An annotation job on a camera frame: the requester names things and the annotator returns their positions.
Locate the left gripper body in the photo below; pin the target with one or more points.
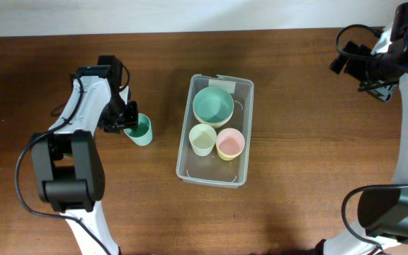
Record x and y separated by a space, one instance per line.
120 115

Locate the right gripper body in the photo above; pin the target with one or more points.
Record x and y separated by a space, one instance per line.
372 74

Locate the green cup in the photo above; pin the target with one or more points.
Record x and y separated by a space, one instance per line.
142 135

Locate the cream white cup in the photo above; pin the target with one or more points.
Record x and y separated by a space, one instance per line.
202 138

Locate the green bowl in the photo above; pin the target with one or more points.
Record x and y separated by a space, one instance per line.
213 105

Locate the pink cup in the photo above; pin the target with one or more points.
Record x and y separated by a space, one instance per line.
230 137

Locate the yellow cup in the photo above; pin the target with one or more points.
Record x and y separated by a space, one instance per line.
229 153

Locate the yellow bowl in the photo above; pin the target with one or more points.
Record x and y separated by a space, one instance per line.
214 125

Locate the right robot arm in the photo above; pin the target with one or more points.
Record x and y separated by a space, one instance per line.
376 216

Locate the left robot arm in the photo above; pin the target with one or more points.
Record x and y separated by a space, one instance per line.
68 170

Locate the clear plastic container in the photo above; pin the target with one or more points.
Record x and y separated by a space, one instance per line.
211 170

